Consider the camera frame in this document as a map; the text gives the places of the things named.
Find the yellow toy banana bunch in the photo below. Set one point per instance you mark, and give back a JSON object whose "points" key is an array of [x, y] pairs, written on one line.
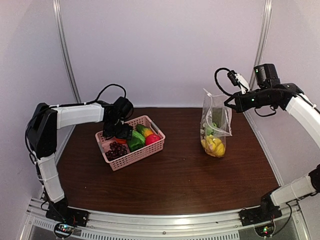
{"points": [[205, 142]]}

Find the red toy apple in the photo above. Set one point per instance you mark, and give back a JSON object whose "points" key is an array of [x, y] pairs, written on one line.
{"points": [[152, 138]]}

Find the orange green toy mango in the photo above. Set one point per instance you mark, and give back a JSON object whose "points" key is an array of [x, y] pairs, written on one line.
{"points": [[143, 130]]}

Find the aluminium frame post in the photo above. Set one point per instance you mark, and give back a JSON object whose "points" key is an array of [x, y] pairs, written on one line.
{"points": [[64, 49], [264, 31]]}

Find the left aluminium frame post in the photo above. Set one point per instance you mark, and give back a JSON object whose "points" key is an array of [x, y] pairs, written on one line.
{"points": [[64, 49]]}

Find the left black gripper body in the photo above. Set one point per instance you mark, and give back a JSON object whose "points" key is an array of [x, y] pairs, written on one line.
{"points": [[116, 129]]}

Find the round circuit board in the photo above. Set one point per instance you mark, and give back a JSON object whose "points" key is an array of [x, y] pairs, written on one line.
{"points": [[265, 230], [63, 230]]}

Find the right round circuit board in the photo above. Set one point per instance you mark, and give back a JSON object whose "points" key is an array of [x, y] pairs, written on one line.
{"points": [[265, 230]]}

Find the right aluminium frame post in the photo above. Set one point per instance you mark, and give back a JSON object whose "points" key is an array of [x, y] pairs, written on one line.
{"points": [[264, 31]]}

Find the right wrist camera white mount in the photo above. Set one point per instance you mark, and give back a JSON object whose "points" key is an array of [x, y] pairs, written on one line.
{"points": [[238, 80]]}

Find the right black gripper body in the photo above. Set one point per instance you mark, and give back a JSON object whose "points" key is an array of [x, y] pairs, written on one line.
{"points": [[262, 99]]}

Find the pink perforated plastic basket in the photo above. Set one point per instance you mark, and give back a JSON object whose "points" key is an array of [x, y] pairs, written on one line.
{"points": [[132, 157]]}

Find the clear zip top bag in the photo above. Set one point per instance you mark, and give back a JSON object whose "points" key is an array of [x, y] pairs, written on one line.
{"points": [[214, 110]]}

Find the yellow toy lemon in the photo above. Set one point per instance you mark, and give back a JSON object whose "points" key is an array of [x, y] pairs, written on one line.
{"points": [[217, 147]]}

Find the left round circuit board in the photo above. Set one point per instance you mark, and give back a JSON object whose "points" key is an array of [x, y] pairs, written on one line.
{"points": [[63, 230]]}

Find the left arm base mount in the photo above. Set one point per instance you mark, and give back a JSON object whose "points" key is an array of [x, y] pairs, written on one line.
{"points": [[61, 212]]}

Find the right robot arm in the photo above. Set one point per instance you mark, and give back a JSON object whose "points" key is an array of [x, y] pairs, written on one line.
{"points": [[290, 98]]}

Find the front aluminium rail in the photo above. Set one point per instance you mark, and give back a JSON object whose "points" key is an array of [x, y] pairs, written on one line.
{"points": [[223, 225]]}

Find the dark purple toy grapes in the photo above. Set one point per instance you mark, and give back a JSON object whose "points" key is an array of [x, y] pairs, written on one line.
{"points": [[116, 150]]}

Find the green toy pepper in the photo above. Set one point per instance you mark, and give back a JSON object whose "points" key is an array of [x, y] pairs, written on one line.
{"points": [[136, 142]]}

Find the orange toy orange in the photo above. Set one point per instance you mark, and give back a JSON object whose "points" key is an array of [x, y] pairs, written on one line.
{"points": [[121, 141]]}

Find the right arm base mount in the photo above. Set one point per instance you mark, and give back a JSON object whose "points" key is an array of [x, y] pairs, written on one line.
{"points": [[260, 215]]}

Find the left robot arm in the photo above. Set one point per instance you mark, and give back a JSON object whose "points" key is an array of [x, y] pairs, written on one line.
{"points": [[41, 134]]}

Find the green toy watermelon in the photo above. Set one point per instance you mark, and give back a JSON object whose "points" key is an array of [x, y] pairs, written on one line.
{"points": [[210, 129]]}

